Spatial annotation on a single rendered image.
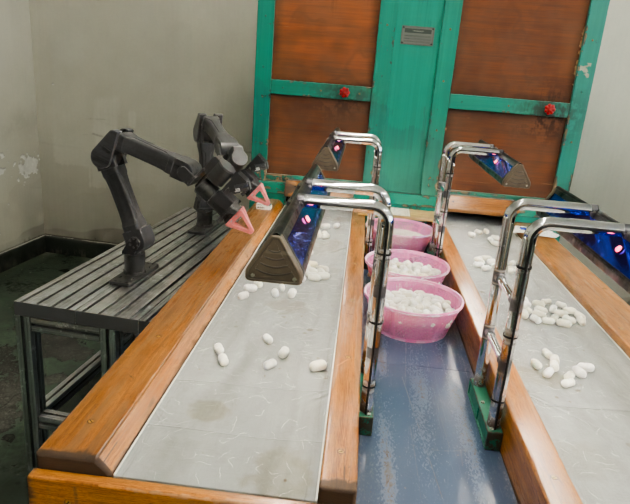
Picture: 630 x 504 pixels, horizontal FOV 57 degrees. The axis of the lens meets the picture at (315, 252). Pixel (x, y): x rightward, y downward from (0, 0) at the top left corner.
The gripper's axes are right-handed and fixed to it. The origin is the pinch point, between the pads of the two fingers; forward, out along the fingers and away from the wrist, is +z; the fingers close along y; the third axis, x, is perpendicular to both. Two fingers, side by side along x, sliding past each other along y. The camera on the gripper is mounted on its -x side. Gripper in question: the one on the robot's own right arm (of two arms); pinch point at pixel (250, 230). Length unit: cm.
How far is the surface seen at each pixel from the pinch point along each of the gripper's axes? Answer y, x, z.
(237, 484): -93, -1, 21
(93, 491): -96, 13, 6
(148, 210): 191, 102, -48
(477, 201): 83, -51, 63
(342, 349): -51, -12, 29
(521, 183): 9, -64, 47
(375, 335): -67, -24, 26
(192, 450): -86, 4, 14
